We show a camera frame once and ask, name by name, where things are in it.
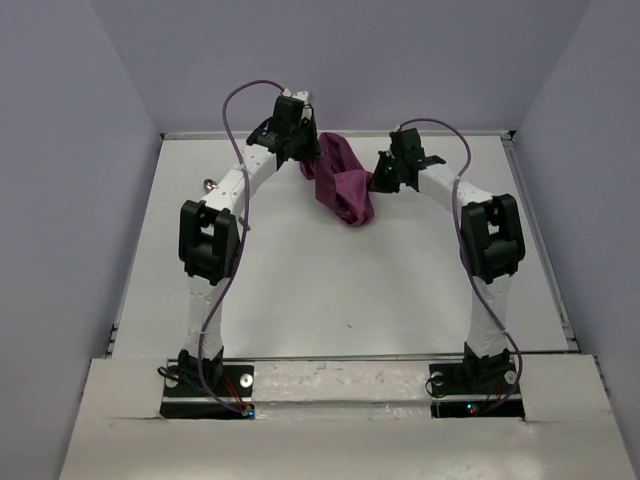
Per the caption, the purple cloth napkin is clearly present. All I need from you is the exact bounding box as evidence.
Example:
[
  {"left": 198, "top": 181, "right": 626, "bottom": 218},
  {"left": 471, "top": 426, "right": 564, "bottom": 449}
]
[{"left": 300, "top": 132, "right": 375, "bottom": 228}]

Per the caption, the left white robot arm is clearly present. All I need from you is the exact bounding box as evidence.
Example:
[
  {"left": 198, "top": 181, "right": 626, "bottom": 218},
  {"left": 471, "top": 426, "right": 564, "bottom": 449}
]
[{"left": 178, "top": 90, "right": 320, "bottom": 395}]

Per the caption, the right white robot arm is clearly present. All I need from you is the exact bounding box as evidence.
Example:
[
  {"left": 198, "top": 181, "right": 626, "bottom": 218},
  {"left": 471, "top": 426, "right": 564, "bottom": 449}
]
[{"left": 370, "top": 128, "right": 525, "bottom": 392}]

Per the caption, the metal spoon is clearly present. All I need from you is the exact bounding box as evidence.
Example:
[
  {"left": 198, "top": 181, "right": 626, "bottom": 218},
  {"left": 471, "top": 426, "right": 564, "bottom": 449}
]
[{"left": 203, "top": 178, "right": 218, "bottom": 193}]

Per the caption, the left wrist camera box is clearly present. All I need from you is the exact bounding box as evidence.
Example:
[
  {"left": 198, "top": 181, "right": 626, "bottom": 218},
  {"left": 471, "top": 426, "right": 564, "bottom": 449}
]
[{"left": 281, "top": 88, "right": 314, "bottom": 120}]

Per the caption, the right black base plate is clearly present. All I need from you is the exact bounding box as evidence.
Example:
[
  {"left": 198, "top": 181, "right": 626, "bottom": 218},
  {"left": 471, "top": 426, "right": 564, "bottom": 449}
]
[{"left": 425, "top": 347, "right": 525, "bottom": 419}]

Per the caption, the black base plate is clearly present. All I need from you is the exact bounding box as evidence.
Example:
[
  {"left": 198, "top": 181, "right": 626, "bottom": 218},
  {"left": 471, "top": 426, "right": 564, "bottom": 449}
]
[
  {"left": 157, "top": 351, "right": 256, "bottom": 420},
  {"left": 425, "top": 347, "right": 525, "bottom": 419}
]

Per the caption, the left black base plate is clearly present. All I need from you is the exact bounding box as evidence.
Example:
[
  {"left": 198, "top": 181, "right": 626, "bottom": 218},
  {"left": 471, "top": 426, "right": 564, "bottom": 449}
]
[{"left": 157, "top": 351, "right": 256, "bottom": 420}]

